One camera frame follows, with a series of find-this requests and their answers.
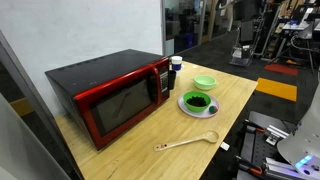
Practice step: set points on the dark green bowl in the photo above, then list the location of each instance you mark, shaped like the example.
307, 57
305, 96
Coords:
188, 105

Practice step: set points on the toy strawberry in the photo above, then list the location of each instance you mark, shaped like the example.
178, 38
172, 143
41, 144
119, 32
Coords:
213, 109

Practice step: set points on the light green bowl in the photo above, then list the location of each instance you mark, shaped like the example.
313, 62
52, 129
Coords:
201, 86

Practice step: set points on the white round plate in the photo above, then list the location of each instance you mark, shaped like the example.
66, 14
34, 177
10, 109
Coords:
200, 115

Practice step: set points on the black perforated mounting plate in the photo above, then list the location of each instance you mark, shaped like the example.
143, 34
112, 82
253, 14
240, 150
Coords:
256, 146

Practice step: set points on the white paper cup blue band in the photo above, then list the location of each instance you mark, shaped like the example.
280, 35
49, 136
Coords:
176, 61

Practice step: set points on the blue bin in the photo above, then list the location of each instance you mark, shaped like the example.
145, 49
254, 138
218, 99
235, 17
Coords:
189, 40

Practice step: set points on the red and black microwave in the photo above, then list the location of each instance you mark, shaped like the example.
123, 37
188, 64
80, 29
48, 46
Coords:
100, 76

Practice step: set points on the small white block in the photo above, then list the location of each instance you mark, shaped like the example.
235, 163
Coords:
225, 146

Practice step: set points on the aluminium extrusion bar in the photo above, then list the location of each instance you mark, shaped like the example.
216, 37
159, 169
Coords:
276, 133
276, 165

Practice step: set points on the white workshop desk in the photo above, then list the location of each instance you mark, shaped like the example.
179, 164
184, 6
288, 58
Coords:
295, 26

